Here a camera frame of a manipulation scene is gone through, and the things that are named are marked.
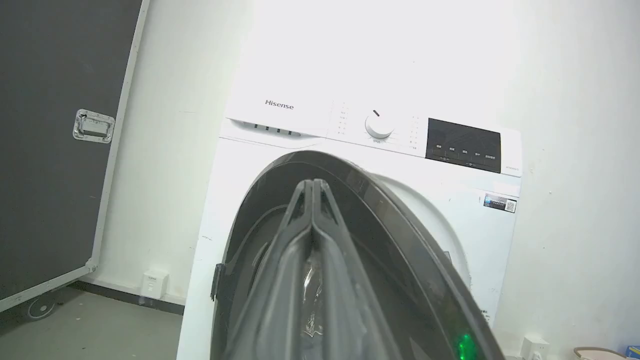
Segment flight case caster wheel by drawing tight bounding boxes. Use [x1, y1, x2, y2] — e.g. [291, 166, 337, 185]
[26, 295, 57, 321]

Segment white detergent drawer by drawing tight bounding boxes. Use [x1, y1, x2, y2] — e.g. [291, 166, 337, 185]
[220, 95, 333, 149]

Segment white wall socket box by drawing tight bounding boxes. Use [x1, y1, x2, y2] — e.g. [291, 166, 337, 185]
[520, 335, 550, 360]
[140, 270, 169, 301]

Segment dark round washing machine door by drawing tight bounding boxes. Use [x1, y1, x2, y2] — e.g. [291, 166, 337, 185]
[210, 150, 507, 360]

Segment silver recessed case handle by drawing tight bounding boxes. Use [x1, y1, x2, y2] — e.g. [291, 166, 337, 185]
[72, 109, 116, 144]

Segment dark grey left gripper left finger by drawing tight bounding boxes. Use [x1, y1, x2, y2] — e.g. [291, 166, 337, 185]
[223, 179, 314, 360]

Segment energy label sticker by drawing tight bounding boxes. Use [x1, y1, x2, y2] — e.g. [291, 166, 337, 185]
[483, 193, 517, 214]

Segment white Hisense washing machine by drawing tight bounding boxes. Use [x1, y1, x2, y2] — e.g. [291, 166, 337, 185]
[176, 75, 523, 360]

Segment beige basket rim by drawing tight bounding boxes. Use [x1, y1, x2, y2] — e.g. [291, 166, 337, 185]
[573, 346, 627, 360]

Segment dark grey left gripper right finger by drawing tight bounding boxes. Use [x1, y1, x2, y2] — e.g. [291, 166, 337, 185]
[311, 178, 405, 360]

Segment white round control knob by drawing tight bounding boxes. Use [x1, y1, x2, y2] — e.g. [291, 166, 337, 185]
[364, 110, 396, 140]

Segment black display panel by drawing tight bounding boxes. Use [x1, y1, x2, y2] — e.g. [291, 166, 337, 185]
[425, 118, 502, 174]

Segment black flight case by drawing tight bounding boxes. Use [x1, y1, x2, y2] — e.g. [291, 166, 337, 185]
[0, 0, 151, 313]

